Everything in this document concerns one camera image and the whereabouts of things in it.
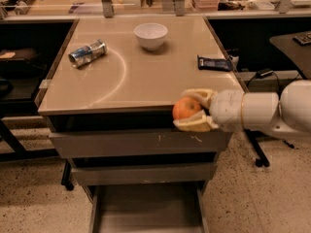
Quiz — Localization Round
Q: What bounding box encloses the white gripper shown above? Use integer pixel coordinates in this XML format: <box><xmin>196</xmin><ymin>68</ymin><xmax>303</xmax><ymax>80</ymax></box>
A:
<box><xmin>173</xmin><ymin>88</ymin><xmax>245</xmax><ymax>132</ymax></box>

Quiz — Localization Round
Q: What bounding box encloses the orange fruit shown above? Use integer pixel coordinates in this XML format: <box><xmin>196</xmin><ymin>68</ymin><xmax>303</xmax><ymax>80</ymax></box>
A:
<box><xmin>172</xmin><ymin>96</ymin><xmax>201</xmax><ymax>119</ymax></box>

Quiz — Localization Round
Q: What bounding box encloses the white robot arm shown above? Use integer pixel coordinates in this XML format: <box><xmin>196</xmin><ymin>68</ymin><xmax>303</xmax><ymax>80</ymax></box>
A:
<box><xmin>173</xmin><ymin>80</ymin><xmax>311</xmax><ymax>139</ymax></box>

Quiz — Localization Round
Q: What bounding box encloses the middle grey drawer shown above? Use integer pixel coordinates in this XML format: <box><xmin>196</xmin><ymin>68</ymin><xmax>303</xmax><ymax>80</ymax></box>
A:
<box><xmin>72</xmin><ymin>163</ymin><xmax>217</xmax><ymax>185</ymax></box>

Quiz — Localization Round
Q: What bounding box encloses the grey drawer cabinet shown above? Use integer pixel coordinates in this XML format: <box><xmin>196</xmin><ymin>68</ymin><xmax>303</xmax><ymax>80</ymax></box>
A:
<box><xmin>34</xmin><ymin>15</ymin><xmax>253</xmax><ymax>192</ymax></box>

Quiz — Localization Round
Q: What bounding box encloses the top grey drawer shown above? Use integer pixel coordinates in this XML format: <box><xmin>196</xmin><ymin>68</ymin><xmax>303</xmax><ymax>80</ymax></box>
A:
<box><xmin>50</xmin><ymin>129</ymin><xmax>231</xmax><ymax>158</ymax></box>

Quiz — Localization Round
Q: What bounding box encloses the open bottom grey drawer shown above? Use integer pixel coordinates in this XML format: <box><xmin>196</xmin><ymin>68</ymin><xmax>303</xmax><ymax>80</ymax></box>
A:
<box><xmin>88</xmin><ymin>183</ymin><xmax>210</xmax><ymax>233</ymax></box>

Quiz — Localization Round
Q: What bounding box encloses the dark blue snack packet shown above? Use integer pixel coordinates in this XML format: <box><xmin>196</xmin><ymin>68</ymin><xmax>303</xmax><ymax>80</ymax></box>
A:
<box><xmin>197</xmin><ymin>56</ymin><xmax>232</xmax><ymax>72</ymax></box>

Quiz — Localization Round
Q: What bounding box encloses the black power adapter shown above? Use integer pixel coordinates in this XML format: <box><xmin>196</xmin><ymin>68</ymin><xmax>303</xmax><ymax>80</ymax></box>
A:
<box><xmin>256</xmin><ymin>68</ymin><xmax>274</xmax><ymax>79</ymax></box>

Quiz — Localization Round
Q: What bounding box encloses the white bowl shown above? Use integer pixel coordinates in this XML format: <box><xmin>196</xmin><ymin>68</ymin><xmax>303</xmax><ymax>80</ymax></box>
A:
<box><xmin>134</xmin><ymin>23</ymin><xmax>168</xmax><ymax>50</ymax></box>

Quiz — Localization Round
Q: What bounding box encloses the black remote keypad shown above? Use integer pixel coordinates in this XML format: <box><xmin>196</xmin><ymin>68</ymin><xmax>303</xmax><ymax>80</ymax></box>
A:
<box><xmin>293</xmin><ymin>33</ymin><xmax>311</xmax><ymax>46</ymax></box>

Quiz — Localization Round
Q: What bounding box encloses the crushed blue silver can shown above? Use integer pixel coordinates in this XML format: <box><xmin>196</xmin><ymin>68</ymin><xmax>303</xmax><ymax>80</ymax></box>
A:
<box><xmin>68</xmin><ymin>39</ymin><xmax>107</xmax><ymax>68</ymax></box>

